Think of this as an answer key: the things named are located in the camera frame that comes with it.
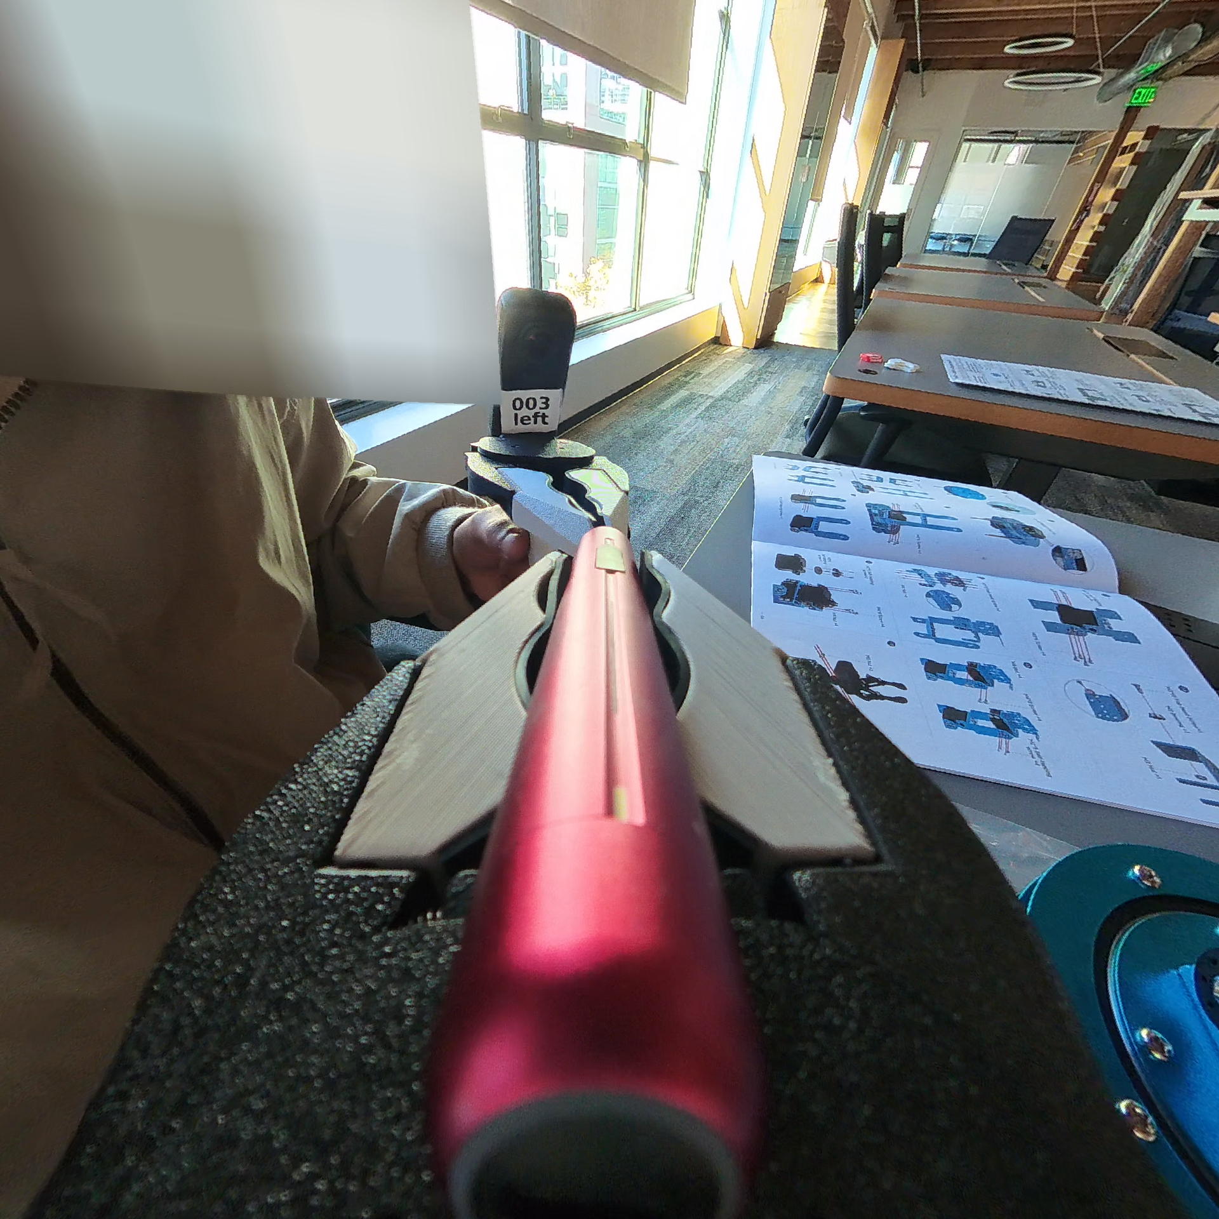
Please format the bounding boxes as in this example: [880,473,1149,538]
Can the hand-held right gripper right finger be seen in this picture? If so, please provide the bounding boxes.
[643,552,877,861]

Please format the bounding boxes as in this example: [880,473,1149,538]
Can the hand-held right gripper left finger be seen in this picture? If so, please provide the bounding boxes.
[330,552,575,871]

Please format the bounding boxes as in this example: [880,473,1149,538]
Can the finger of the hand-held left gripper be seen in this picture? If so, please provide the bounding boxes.
[568,457,635,533]
[498,467,602,567]

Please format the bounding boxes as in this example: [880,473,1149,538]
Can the red electric screwdriver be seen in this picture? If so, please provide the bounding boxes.
[424,528,769,1219]

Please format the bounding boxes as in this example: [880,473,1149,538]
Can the blue round turntable base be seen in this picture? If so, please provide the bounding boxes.
[1014,843,1219,1219]

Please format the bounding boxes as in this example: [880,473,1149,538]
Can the person's left forearm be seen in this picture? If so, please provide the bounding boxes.
[315,401,492,630]

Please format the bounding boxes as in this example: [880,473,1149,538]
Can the person's left hand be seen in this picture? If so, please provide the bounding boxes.
[450,504,530,601]

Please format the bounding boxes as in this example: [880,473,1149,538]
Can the large glass window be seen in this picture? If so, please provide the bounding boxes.
[470,0,734,337]

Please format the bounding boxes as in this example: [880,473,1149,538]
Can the white instruction manual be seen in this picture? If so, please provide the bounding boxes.
[752,456,1219,826]

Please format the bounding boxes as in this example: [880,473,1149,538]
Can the white roller blind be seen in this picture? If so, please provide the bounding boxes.
[476,0,696,104]

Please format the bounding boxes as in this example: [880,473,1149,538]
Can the orange-edged grey table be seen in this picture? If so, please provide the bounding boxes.
[804,299,1219,495]
[871,269,1110,323]
[897,252,1048,279]

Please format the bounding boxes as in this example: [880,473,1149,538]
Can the printed paper sheet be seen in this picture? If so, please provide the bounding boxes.
[943,352,1219,425]

